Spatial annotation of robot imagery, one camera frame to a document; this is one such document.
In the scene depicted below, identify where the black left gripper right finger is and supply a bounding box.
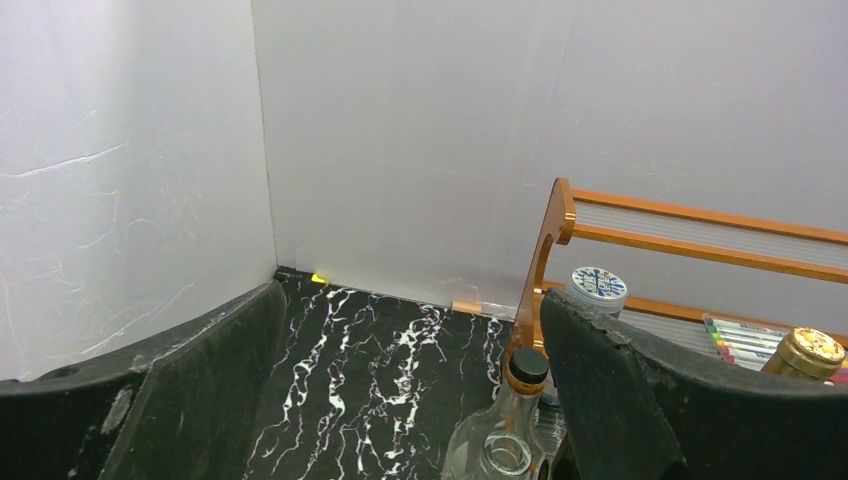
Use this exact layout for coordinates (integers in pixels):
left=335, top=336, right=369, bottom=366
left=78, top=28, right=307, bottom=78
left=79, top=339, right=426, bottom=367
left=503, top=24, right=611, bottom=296
left=540, top=288, right=847, bottom=479

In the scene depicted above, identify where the orange wooden shelf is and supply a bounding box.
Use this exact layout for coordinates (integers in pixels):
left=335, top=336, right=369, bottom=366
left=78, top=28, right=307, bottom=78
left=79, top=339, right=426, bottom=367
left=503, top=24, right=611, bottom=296
left=508, top=177, right=847, bottom=362

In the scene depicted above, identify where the blue lidded jar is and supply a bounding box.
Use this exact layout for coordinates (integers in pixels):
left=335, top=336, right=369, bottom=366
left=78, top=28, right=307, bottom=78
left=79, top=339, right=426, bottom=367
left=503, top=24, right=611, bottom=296
left=565, top=266, right=629, bottom=318

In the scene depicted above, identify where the orange tape piece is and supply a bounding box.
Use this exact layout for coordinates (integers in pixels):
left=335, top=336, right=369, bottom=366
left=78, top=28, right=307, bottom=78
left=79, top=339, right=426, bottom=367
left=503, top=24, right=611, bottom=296
left=451, top=301, right=482, bottom=315

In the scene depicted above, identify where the gold foil wine bottle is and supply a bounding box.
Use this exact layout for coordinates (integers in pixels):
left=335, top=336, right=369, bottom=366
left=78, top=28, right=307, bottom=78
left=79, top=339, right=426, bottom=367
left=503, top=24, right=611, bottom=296
left=761, top=327, right=846, bottom=383

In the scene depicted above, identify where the clear glass bottle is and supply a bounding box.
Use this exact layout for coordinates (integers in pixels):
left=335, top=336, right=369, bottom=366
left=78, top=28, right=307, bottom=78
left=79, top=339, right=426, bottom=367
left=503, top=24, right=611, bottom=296
left=441, top=347, right=552, bottom=479

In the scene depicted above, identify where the marker pen set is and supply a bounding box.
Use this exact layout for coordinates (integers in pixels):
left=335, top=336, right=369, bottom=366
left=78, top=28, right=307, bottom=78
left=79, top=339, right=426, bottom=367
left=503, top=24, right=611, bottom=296
left=703, top=314, right=847, bottom=385

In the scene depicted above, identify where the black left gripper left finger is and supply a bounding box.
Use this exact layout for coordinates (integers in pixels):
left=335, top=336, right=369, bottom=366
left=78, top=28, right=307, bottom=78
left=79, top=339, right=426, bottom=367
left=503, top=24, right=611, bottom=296
left=1, top=281, right=286, bottom=479

